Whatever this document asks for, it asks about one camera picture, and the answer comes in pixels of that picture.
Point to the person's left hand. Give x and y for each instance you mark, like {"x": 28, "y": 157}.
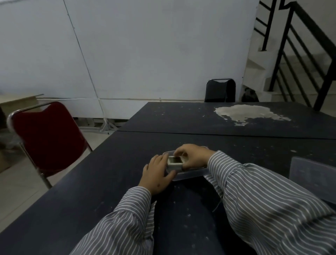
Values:
{"x": 154, "y": 176}

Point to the person's right hand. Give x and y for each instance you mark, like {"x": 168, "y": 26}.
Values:
{"x": 193, "y": 156}

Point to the person's right fingers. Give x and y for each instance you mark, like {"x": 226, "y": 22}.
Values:
{"x": 181, "y": 153}

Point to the person's left thumb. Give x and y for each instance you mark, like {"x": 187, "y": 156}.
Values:
{"x": 171, "y": 176}

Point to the small white box device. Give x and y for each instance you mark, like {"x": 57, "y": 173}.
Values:
{"x": 174, "y": 163}

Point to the person's left forearm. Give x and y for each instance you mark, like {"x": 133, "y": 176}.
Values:
{"x": 118, "y": 223}

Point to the person's right forearm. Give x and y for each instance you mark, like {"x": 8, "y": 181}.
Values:
{"x": 265, "y": 207}

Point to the clear plastic container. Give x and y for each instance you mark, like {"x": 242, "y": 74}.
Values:
{"x": 187, "y": 172}

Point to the black chair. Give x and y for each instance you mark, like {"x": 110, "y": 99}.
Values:
{"x": 220, "y": 90}

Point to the white metal stand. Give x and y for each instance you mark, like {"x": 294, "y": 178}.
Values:
{"x": 103, "y": 126}

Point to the dark bag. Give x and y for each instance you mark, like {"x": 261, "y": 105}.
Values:
{"x": 250, "y": 95}

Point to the red metal chair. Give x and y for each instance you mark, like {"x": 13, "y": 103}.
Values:
{"x": 47, "y": 138}

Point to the clear plastic lid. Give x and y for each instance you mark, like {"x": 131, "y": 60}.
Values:
{"x": 313, "y": 178}

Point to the black stair railing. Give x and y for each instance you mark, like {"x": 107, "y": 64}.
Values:
{"x": 301, "y": 50}

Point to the wooden board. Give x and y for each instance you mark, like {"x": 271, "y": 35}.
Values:
{"x": 18, "y": 103}

